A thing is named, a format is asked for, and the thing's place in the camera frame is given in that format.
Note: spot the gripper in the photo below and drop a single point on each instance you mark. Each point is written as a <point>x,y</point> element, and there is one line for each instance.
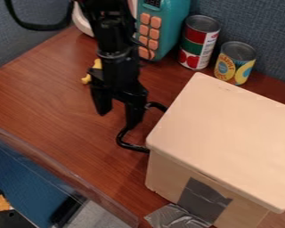
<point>119,74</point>

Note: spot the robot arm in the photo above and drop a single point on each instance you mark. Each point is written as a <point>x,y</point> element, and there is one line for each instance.
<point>109,26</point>

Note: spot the yellow toy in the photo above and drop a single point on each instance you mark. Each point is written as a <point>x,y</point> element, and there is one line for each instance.
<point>96,63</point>

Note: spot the red and green can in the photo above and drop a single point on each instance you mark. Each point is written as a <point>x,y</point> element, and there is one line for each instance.
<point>198,44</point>

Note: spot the cream wooden cabinet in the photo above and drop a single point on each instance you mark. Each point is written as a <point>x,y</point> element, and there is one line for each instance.
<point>224,133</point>

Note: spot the grey tape strip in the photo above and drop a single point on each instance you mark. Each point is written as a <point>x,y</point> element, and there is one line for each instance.
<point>200,199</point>

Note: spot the yellow and blue can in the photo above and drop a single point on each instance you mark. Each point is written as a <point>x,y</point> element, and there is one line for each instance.
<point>233,63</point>

